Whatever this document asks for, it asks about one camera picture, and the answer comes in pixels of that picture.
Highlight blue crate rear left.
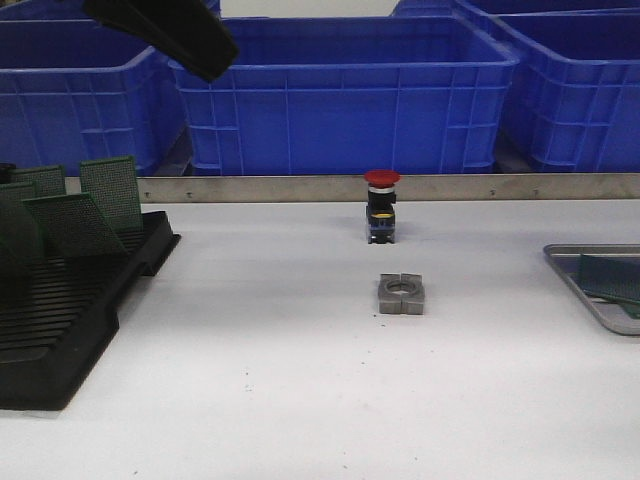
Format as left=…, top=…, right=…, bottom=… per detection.
left=1, top=0, right=220, bottom=29

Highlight blue plastic crate centre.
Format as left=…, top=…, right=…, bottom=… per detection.
left=172, top=17, right=518, bottom=176

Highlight black slotted board rack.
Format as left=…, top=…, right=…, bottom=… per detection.
left=0, top=162, right=183, bottom=413

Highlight blue plastic crate left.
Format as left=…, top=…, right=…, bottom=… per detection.
left=1, top=20, right=186, bottom=176

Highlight blue plastic crate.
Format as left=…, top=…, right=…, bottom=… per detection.
left=1, top=20, right=186, bottom=176
left=492, top=13, right=640, bottom=174
left=172, top=17, right=518, bottom=176

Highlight green perfboard dark left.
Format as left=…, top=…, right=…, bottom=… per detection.
left=1, top=181, right=44, bottom=278

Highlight blue plastic crate right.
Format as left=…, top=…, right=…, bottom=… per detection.
left=492, top=13, right=640, bottom=174

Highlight grey metal clamp block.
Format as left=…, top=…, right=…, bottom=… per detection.
left=377, top=273, right=426, bottom=315

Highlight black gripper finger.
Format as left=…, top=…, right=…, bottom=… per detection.
left=82, top=0, right=239, bottom=82

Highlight red emergency stop button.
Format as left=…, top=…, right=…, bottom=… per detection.
left=364, top=169, right=401, bottom=244

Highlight silver metal tray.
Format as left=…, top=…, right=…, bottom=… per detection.
left=543, top=244, right=639, bottom=338

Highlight blue crate rear right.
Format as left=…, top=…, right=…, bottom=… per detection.
left=391, top=0, right=639, bottom=16

